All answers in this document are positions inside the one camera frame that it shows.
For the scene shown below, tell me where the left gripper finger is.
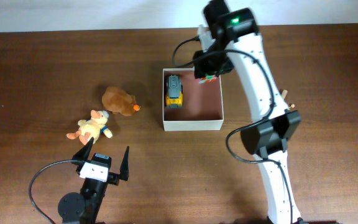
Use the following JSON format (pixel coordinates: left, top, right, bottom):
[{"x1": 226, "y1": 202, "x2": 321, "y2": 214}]
[
  {"x1": 72, "y1": 138, "x2": 94, "y2": 161},
  {"x1": 119, "y1": 146, "x2": 130, "y2": 181}
]

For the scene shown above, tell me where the multicolour puzzle cube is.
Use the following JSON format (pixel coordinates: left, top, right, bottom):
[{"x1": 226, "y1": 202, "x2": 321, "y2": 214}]
[{"x1": 199, "y1": 75, "x2": 218, "y2": 84}]

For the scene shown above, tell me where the yellow grey toy truck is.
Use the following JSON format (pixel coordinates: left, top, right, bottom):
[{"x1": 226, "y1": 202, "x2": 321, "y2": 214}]
[{"x1": 165, "y1": 75, "x2": 183, "y2": 109}]

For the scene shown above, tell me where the brown plush bear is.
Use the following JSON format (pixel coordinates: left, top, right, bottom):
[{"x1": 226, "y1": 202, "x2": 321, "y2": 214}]
[{"x1": 101, "y1": 86, "x2": 141, "y2": 116}]

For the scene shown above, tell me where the yellow wooden rattle drum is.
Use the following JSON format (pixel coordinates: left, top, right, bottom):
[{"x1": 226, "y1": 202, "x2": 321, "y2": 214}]
[{"x1": 280, "y1": 89, "x2": 295, "y2": 109}]

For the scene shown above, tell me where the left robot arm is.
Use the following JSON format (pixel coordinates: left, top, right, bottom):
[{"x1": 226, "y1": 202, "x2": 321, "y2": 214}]
[{"x1": 58, "y1": 141, "x2": 129, "y2": 223}]

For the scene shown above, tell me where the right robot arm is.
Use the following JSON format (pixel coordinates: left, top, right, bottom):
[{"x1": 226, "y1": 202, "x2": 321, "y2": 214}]
[{"x1": 193, "y1": 1, "x2": 304, "y2": 223}]

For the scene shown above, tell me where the yellow plush duck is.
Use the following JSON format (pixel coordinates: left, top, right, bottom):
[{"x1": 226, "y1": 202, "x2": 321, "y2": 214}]
[{"x1": 66, "y1": 110, "x2": 113, "y2": 145}]

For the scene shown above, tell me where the white cardboard box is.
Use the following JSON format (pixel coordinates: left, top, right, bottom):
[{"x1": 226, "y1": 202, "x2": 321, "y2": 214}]
[{"x1": 162, "y1": 68, "x2": 224, "y2": 131}]

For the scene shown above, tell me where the left black cable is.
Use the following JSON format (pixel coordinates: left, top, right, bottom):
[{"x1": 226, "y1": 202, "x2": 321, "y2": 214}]
[{"x1": 28, "y1": 159, "x2": 83, "y2": 224}]

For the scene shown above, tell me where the black cable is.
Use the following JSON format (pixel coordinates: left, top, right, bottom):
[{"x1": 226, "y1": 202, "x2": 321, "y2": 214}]
[
  {"x1": 172, "y1": 36, "x2": 294, "y2": 224},
  {"x1": 28, "y1": 159, "x2": 83, "y2": 224}
]

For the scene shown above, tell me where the right black cable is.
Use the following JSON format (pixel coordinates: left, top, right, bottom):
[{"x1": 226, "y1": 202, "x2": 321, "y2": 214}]
[{"x1": 172, "y1": 36, "x2": 294, "y2": 224}]

